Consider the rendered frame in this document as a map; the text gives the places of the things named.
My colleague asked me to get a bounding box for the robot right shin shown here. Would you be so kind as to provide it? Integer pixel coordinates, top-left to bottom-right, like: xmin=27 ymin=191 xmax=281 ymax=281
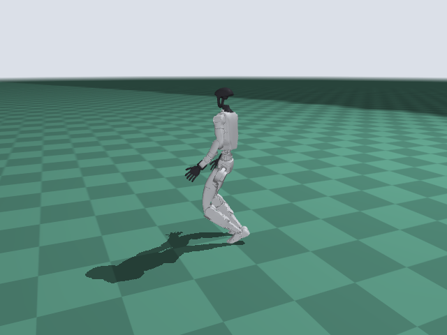
xmin=211 ymin=200 xmax=242 ymax=228

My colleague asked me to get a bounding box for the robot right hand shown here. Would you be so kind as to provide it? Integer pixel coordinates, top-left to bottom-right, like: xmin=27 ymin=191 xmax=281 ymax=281
xmin=210 ymin=154 xmax=222 ymax=170

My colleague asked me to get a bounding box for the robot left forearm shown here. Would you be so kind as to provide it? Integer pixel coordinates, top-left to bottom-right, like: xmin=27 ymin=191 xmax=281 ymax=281
xmin=199 ymin=140 xmax=219 ymax=168

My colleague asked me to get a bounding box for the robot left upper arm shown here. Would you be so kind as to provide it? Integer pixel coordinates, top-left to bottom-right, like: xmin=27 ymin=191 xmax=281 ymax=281
xmin=213 ymin=114 xmax=226 ymax=149

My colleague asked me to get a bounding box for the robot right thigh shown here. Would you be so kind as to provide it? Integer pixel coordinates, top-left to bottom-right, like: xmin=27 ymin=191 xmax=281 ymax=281
xmin=212 ymin=181 xmax=224 ymax=207

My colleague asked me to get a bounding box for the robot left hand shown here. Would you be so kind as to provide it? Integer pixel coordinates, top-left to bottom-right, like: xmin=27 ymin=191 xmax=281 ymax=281
xmin=185 ymin=161 xmax=207 ymax=182

